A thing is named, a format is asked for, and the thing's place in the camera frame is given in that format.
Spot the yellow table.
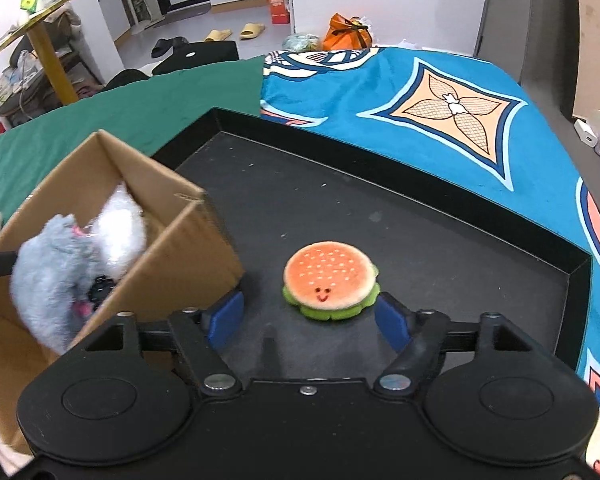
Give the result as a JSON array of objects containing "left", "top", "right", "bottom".
[{"left": 0, "top": 0, "right": 98, "bottom": 106}]

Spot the blue printed blanket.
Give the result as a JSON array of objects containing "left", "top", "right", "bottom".
[{"left": 259, "top": 46, "right": 600, "bottom": 480}]

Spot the grey wardrobe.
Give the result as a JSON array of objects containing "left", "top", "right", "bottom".
[{"left": 472, "top": 0, "right": 576, "bottom": 111}]

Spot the orange bag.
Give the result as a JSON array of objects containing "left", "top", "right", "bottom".
[{"left": 321, "top": 12, "right": 373, "bottom": 52}]

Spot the grey plush toy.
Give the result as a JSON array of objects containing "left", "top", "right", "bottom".
[{"left": 9, "top": 214, "right": 112, "bottom": 355}]

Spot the white charger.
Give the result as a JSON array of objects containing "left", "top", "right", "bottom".
[{"left": 575, "top": 119, "right": 600, "bottom": 148}]

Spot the red cardboard box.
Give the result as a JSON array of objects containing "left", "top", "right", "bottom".
[{"left": 265, "top": 0, "right": 289, "bottom": 25}]

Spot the black tray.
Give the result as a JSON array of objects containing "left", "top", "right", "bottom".
[{"left": 150, "top": 106, "right": 593, "bottom": 373}]

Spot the white translucent plastic bag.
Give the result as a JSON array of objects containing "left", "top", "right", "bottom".
[{"left": 89, "top": 183, "right": 148, "bottom": 281}]

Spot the burger plush toy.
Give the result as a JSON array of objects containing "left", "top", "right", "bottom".
[{"left": 282, "top": 241, "right": 382, "bottom": 322}]

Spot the green blanket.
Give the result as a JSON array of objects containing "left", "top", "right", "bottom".
[{"left": 0, "top": 55, "right": 266, "bottom": 221}]

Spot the black cloth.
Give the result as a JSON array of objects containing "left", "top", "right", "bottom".
[{"left": 102, "top": 68, "right": 151, "bottom": 93}]

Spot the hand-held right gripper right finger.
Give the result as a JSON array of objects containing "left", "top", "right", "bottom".
[{"left": 374, "top": 291, "right": 531, "bottom": 395}]

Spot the white low cabinet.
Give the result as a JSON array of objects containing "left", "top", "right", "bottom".
[{"left": 72, "top": 0, "right": 131, "bottom": 68}]

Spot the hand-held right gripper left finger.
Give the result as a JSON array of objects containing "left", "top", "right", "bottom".
[{"left": 82, "top": 290, "right": 246, "bottom": 396}]

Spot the green mesh bag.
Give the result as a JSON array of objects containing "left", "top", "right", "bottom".
[{"left": 281, "top": 32, "right": 321, "bottom": 52}]

